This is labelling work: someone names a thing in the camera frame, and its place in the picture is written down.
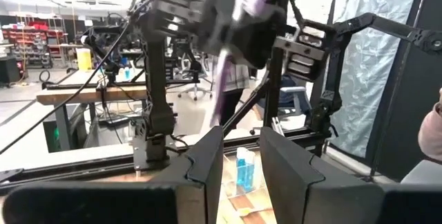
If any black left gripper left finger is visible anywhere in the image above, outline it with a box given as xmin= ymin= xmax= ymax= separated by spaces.
xmin=151 ymin=125 xmax=225 ymax=224

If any slim teal mouthwash bottle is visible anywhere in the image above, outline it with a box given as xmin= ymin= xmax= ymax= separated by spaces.
xmin=236 ymin=147 xmax=248 ymax=185

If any yellow background canister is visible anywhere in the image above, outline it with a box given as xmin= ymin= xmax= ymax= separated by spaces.
xmin=75 ymin=48 xmax=94 ymax=73

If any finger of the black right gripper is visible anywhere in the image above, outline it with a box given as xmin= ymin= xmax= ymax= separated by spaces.
xmin=199 ymin=0 xmax=240 ymax=58
xmin=241 ymin=5 xmax=288 ymax=70

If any clear acrylic organiser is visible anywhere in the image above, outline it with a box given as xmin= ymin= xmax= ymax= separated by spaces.
xmin=222 ymin=153 xmax=269 ymax=199

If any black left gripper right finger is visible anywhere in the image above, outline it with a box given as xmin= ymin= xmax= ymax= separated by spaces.
xmin=258 ymin=126 xmax=383 ymax=224

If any red parts shelving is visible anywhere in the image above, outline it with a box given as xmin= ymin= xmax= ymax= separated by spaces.
xmin=1 ymin=21 xmax=67 ymax=68

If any wooden background table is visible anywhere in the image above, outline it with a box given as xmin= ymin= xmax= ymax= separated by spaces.
xmin=35 ymin=84 xmax=150 ymax=152

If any grey office chair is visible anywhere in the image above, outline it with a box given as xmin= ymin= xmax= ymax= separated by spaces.
xmin=176 ymin=59 xmax=214 ymax=101

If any blue office chair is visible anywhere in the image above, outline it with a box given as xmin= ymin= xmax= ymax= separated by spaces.
xmin=276 ymin=84 xmax=312 ymax=118

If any long black arm cable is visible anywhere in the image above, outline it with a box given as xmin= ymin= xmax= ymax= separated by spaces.
xmin=0 ymin=19 xmax=134 ymax=156

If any grey plastic sheet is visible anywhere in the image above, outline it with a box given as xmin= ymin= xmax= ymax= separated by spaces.
xmin=329 ymin=0 xmax=424 ymax=159

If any black equipment case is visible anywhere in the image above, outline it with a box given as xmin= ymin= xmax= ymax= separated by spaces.
xmin=0 ymin=55 xmax=20 ymax=85

